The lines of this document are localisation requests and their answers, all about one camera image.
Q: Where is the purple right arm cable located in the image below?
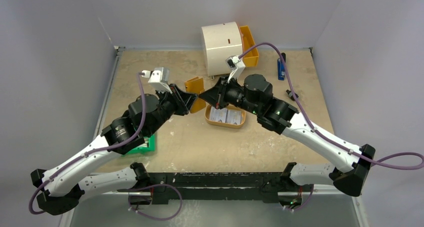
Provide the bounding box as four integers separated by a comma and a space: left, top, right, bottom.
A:
238, 42, 424, 171

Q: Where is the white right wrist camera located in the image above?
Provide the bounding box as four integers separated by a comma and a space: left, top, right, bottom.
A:
225, 55, 246, 83

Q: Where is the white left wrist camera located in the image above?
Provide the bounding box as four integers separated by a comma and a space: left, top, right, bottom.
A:
141, 67, 172, 93

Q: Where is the small black knob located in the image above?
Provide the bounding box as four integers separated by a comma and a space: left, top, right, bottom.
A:
286, 89, 299, 101

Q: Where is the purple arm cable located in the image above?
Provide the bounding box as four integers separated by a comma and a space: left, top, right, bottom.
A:
238, 42, 424, 171
28, 72, 148, 216

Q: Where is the orange open drawer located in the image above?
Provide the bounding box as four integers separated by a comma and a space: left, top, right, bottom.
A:
239, 25, 259, 68

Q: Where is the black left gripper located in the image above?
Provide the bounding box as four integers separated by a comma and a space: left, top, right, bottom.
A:
146, 84, 201, 137

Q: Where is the orange leather card holder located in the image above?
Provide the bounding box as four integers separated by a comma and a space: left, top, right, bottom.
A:
184, 76, 206, 114

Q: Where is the loose card in tray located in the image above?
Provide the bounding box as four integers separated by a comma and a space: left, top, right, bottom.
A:
226, 109, 242, 125

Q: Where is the white round drawer cabinet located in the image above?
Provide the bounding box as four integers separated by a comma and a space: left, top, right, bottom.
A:
201, 22, 243, 77

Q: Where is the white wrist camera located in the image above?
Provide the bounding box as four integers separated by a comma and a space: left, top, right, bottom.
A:
141, 67, 172, 93
225, 55, 246, 83

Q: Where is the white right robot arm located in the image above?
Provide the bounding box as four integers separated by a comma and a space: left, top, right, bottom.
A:
199, 74, 376, 197

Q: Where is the green plastic bin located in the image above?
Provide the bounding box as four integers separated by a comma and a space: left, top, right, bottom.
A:
126, 134, 157, 155

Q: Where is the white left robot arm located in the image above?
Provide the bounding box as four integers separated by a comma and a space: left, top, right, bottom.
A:
29, 84, 198, 216

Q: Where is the blue black marker pen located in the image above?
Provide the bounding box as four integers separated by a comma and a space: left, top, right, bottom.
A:
277, 52, 286, 81

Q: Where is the orange oval tray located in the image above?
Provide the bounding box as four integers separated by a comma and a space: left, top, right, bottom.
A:
204, 105, 247, 129

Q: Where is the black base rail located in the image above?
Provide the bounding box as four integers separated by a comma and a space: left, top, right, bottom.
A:
133, 172, 312, 205

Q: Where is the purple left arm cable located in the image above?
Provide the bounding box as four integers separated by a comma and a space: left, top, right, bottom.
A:
28, 72, 148, 216

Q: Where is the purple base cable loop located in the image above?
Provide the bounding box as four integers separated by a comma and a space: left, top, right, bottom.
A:
127, 180, 184, 221

